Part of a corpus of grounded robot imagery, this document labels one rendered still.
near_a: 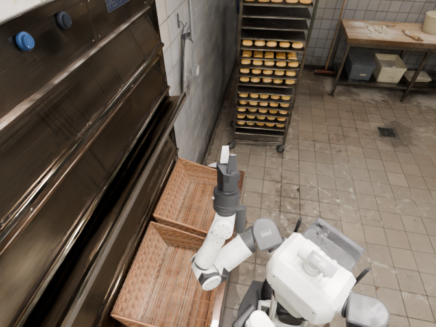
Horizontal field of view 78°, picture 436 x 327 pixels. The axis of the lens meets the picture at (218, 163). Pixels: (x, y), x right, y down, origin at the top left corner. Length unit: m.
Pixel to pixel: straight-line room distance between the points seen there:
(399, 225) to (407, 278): 0.54
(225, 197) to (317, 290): 0.43
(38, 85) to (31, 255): 0.51
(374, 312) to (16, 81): 1.21
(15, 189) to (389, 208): 3.14
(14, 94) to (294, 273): 0.99
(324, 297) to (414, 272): 2.06
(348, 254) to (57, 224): 1.02
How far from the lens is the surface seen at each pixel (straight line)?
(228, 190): 0.84
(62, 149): 0.99
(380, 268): 2.89
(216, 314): 1.80
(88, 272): 1.04
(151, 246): 1.81
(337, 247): 1.12
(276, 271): 1.05
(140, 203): 1.67
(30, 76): 0.94
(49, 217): 1.06
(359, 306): 1.05
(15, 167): 0.90
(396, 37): 4.76
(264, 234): 1.06
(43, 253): 1.05
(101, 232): 1.14
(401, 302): 2.84
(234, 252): 1.09
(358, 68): 4.84
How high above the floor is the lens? 2.32
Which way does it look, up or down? 46 degrees down
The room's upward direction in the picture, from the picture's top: straight up
